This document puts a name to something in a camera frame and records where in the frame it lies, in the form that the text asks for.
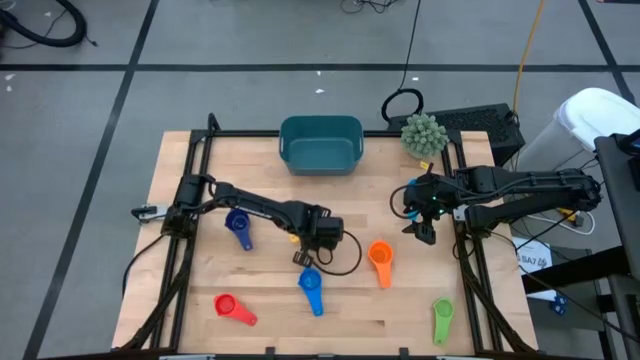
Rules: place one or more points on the green measuring cup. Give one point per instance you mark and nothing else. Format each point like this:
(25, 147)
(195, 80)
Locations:
(442, 327)

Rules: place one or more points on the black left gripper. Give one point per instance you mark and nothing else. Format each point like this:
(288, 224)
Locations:
(325, 227)

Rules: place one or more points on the red measuring cup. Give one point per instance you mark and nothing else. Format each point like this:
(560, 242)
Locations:
(242, 314)

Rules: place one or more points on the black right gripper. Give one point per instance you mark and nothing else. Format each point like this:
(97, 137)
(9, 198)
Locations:
(432, 197)

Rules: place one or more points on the black aluminium table frame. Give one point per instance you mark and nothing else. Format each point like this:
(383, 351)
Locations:
(240, 133)

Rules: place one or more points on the yellow measuring cup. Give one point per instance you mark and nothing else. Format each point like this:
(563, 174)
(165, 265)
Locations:
(294, 239)

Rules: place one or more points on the teal plastic basket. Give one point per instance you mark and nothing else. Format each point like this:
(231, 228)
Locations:
(320, 150)

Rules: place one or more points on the orange measuring cup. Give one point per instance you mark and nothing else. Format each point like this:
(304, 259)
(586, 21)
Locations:
(384, 272)

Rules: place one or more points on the yellow tag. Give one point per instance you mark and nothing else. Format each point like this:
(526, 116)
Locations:
(425, 165)

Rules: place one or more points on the green succulent in white pot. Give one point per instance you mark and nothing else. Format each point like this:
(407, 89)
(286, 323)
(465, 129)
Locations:
(424, 136)

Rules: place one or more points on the yellow power plug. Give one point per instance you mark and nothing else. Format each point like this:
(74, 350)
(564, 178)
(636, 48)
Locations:
(567, 215)

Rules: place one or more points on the navy blue measuring cup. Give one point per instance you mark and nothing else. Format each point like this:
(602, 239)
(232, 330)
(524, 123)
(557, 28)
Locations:
(237, 221)

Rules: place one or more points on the light blue measuring cup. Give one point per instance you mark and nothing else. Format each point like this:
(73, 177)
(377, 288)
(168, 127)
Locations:
(312, 300)

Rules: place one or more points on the small blue object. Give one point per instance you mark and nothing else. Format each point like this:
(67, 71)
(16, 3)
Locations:
(559, 305)

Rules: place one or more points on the white trash bin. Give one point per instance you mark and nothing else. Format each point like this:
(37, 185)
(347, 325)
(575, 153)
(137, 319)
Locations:
(595, 115)

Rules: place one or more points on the black side cart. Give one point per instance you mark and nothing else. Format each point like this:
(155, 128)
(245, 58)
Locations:
(620, 200)

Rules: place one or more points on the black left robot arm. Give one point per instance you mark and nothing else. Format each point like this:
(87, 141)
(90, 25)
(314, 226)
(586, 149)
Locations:
(260, 205)

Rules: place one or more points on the white paper label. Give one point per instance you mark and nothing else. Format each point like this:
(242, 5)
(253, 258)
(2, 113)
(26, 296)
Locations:
(535, 250)

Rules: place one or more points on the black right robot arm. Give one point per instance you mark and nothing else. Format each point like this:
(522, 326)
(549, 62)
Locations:
(525, 182)

